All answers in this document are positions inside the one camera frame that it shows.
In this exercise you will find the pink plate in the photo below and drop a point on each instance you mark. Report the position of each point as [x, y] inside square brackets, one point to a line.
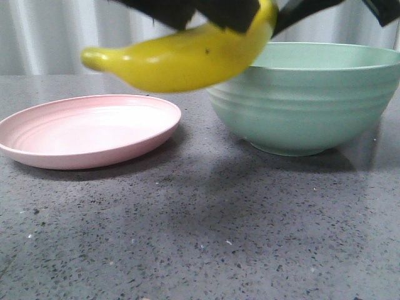
[88, 132]

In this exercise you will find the yellow banana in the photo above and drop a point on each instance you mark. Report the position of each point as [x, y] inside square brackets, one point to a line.
[187, 60]

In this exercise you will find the green ribbed bowl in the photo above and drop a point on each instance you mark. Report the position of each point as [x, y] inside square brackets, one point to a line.
[301, 98]

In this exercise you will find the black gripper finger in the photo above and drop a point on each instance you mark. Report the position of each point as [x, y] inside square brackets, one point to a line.
[234, 15]
[296, 10]

